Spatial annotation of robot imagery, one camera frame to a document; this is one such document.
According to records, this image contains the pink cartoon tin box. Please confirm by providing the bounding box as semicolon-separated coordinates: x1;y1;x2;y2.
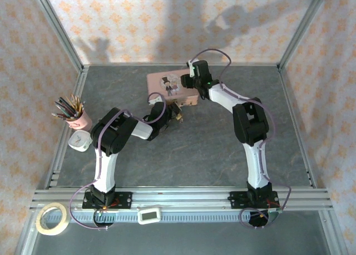
146;68;200;107

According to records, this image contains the pink pencil cup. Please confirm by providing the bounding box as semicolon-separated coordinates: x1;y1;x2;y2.
65;110;93;131

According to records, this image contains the small white alarm clock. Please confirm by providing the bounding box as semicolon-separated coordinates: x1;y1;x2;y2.
67;129;93;153

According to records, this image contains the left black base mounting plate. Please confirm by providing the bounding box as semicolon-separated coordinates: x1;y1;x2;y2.
82;191;133;210

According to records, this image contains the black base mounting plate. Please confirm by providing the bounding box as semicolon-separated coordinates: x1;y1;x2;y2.
229;191;279;210
82;191;133;210

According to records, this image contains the white digital timer display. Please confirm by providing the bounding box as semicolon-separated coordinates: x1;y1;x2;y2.
136;206;162;226

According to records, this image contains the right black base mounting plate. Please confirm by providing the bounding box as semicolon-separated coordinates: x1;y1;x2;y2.
229;191;279;210

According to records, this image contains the beige masking tape roll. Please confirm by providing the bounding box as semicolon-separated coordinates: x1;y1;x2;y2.
34;202;71;236

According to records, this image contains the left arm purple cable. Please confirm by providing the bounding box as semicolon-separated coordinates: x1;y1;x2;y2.
68;92;168;230

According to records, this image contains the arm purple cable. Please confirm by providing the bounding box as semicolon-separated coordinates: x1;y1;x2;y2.
68;92;168;230
190;48;293;229

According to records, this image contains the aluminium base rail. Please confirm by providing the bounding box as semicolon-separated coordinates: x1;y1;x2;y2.
30;186;333;212

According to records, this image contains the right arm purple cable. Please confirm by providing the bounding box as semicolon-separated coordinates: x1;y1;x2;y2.
190;48;293;229

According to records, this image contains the left aluminium side rail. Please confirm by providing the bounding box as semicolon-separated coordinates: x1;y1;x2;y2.
43;66;90;189

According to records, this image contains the aluminium side rail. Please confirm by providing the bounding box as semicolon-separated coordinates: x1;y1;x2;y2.
43;66;90;189
277;66;318;189

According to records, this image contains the grey slotted cable duct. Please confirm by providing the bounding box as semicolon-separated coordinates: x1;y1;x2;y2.
44;210;280;223

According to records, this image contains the right aluminium side rail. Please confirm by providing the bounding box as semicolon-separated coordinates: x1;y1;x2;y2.
277;66;318;189

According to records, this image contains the right aluminium frame post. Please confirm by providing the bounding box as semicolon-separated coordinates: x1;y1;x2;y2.
277;0;331;72

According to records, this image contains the aluminium frame post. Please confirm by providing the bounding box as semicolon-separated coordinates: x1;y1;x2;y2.
29;0;89;73
277;0;331;72

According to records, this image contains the left aluminium frame post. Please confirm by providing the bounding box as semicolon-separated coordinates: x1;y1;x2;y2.
29;0;89;73

